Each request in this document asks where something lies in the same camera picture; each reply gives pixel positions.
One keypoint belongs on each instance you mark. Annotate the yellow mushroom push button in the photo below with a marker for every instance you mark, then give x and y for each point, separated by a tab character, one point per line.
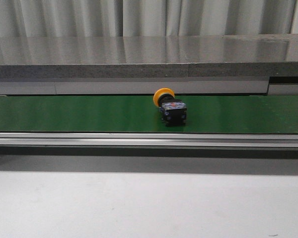
173	111

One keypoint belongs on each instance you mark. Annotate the green conveyor belt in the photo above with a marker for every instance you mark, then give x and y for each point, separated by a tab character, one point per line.
126	113

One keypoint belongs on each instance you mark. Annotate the grey speckled worktop slab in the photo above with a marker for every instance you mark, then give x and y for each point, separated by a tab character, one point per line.
149	57

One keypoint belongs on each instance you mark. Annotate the grey pleated curtain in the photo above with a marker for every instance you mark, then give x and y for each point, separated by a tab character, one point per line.
86	18

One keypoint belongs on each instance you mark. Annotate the grey rear conveyor rail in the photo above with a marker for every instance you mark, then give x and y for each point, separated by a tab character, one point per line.
249	85

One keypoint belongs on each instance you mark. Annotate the aluminium front conveyor rail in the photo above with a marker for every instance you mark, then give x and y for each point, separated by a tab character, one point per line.
149	139

